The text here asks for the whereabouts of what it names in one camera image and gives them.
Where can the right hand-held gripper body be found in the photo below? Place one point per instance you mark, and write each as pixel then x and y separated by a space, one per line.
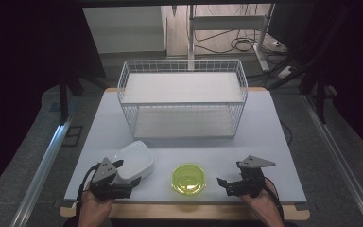
pixel 252 179

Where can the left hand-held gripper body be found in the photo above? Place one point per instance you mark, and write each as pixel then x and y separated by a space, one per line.
pixel 107 176

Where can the white cabinet panel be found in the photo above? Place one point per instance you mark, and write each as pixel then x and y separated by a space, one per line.
pixel 123 28

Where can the person's left hand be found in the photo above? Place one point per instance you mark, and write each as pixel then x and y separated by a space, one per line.
pixel 93 209

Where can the white metal desk frame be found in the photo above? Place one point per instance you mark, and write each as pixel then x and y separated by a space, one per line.
pixel 227 22

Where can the person's right hand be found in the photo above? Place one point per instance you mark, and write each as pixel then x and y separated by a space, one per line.
pixel 261 208

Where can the black metal stand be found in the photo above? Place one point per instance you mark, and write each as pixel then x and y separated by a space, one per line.
pixel 320 101
pixel 63 101

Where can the silver metal rail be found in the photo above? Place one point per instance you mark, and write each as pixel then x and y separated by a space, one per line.
pixel 343 164
pixel 44 170

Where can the dark curtain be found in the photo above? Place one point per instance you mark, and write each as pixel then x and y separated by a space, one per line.
pixel 19 78
pixel 353 63

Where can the white power strip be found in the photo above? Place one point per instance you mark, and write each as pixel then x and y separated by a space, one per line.
pixel 286 72

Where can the clear container with green lid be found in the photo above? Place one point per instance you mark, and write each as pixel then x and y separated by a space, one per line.
pixel 188 179

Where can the white lidded container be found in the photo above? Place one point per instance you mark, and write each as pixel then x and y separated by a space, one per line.
pixel 136 160

